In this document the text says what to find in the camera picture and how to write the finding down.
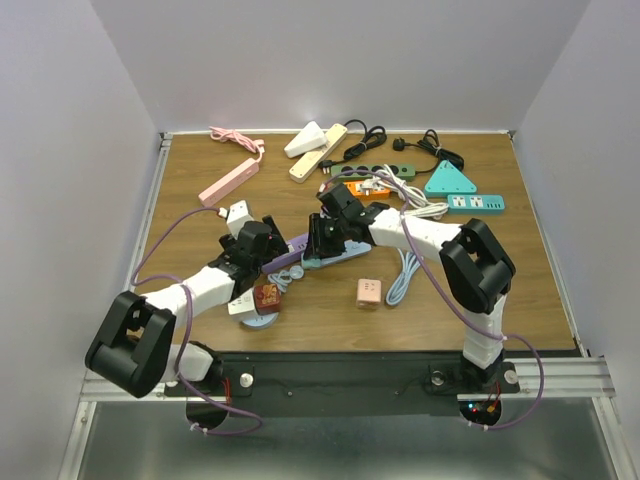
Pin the white triangular socket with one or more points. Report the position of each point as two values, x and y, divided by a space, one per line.
310 137

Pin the orange power strip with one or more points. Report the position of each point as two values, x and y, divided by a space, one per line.
368 190

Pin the purple power strip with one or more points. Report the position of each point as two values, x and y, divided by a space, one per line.
296 248

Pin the white cube socket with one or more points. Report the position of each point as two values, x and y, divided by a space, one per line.
242 307

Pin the light blue power strip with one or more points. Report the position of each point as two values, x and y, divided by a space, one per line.
352 250

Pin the pink power strip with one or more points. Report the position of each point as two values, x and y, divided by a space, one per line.
229 182

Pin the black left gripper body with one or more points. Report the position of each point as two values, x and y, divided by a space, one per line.
272 251

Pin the green power strip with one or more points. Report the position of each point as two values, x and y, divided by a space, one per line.
348 172

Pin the beige power strip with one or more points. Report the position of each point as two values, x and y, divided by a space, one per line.
309 161

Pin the dark red cube socket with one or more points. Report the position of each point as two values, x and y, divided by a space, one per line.
267 299

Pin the teal rectangular power strip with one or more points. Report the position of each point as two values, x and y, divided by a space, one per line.
476 204

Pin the aluminium frame rail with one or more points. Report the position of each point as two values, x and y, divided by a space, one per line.
127 250

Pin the round blue socket base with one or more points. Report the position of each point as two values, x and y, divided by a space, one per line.
260 322

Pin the pink cube socket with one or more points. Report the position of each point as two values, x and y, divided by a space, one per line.
369 293

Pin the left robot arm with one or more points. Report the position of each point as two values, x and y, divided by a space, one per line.
185 299

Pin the teal triangular socket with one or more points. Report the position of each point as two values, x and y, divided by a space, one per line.
448 180

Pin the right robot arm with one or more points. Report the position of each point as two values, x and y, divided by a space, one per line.
465 262

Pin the teal cube adapter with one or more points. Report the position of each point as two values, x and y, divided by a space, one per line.
311 264

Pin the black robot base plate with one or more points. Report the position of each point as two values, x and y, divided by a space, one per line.
318 384

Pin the grey-blue plug with cable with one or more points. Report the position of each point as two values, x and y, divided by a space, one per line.
285 277

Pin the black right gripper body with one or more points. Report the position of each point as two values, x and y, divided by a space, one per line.
333 234

